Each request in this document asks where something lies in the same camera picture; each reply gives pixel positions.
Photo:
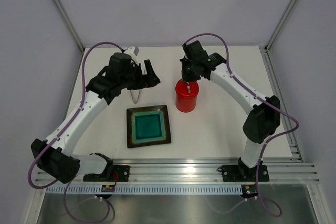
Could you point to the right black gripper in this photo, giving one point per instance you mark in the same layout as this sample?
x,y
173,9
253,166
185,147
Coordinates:
x,y
185,77

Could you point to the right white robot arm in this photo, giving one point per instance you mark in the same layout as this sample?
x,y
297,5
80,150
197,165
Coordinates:
x,y
263,117

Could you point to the left aluminium frame post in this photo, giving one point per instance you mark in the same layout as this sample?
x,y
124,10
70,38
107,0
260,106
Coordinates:
x,y
69,25

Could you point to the left small circuit board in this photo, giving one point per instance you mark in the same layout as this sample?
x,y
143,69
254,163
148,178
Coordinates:
x,y
108,188

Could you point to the red round lid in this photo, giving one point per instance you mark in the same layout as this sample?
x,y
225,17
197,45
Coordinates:
x,y
186,90

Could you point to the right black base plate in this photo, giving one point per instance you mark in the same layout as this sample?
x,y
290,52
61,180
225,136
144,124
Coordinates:
x,y
236,173

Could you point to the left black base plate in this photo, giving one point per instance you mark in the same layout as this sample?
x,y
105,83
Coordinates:
x,y
119,172

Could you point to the aluminium frame post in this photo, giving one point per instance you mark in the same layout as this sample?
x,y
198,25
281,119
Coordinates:
x,y
69,25
280,24

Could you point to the right aluminium frame post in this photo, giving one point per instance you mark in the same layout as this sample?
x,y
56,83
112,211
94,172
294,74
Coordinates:
x,y
280,24

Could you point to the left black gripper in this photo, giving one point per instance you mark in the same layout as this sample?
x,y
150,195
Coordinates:
x,y
146,81

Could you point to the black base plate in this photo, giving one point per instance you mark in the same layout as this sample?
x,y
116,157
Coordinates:
x,y
236,173
119,172

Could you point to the aluminium mounting rail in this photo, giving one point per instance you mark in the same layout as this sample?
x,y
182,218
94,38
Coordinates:
x,y
204,170

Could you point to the small circuit board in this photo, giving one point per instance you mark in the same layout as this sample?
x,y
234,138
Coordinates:
x,y
108,188
250,190

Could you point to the white slotted cable duct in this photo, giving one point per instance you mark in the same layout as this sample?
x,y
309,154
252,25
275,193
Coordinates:
x,y
124,189

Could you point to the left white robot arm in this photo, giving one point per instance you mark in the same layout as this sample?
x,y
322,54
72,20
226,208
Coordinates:
x,y
54,155

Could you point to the right small circuit board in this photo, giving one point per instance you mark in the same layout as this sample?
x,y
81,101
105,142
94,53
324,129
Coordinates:
x,y
250,190

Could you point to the square dark teal plate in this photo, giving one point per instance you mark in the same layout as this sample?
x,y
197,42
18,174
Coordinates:
x,y
147,126

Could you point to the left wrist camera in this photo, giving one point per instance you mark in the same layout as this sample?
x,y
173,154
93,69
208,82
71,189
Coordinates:
x,y
133,53

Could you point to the red cylindrical container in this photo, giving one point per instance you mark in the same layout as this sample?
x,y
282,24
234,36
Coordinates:
x,y
185,104

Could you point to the long metal tongs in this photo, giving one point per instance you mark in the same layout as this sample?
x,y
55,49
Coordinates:
x,y
135,95

